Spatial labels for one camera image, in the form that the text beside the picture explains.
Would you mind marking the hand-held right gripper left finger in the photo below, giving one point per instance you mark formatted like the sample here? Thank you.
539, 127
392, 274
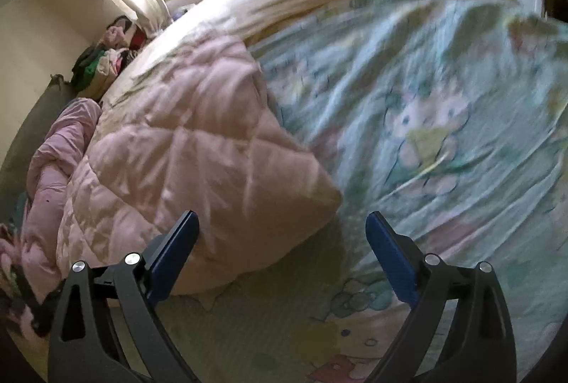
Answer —
171, 263

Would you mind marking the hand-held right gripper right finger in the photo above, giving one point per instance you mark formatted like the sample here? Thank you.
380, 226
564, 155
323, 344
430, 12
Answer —
392, 261

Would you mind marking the pink quilted jacket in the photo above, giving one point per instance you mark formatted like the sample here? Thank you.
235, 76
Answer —
191, 161

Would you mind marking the pile of mixed clothes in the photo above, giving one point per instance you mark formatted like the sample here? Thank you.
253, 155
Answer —
106, 59

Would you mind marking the pink floral cloth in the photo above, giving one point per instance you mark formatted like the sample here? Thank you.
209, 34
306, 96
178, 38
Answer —
13, 272

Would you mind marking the green cartoon printed blanket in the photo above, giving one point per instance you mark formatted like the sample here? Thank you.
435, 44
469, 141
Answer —
421, 134

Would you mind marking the pink rolled comforter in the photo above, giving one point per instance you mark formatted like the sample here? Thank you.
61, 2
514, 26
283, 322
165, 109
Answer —
53, 170

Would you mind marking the grey-green headboard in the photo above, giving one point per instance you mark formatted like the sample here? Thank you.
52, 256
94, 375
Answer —
31, 130

